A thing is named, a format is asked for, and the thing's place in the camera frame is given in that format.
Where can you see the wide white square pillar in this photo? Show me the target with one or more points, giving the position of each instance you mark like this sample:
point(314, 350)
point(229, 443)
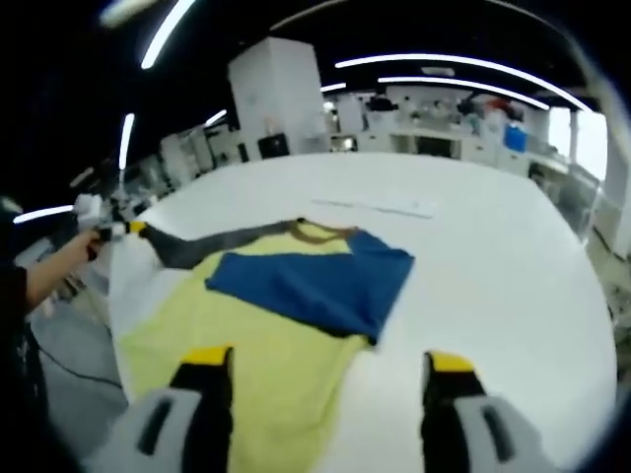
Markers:
point(276, 88)

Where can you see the white cabinet counter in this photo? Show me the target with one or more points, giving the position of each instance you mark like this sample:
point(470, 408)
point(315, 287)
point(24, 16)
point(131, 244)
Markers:
point(468, 148)

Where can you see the ceiling air vent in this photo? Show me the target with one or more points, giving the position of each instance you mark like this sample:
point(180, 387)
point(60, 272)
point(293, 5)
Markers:
point(439, 71)

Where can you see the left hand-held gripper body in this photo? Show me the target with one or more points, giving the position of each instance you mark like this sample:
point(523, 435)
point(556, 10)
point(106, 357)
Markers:
point(90, 206)

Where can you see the short curved ceiling light strip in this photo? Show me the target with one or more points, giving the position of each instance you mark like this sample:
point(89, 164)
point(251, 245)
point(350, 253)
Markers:
point(458, 83)

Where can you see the yellow black blue garment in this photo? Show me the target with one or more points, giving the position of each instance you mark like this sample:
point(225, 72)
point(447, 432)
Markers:
point(276, 394)

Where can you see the long curved ceiling light strip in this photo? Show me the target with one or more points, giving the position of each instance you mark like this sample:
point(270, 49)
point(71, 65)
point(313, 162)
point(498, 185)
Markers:
point(463, 60)

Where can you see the blue storage bin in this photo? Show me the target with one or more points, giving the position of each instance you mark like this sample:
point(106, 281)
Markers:
point(515, 136)

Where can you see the large black chair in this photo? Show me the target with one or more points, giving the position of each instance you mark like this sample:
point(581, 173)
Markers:
point(272, 146)

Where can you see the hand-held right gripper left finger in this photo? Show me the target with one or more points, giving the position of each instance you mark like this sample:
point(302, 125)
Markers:
point(207, 419)

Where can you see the person's left hand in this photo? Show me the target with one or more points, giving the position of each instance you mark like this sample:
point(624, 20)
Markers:
point(96, 245)

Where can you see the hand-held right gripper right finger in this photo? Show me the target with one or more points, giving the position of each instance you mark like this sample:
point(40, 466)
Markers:
point(448, 419)

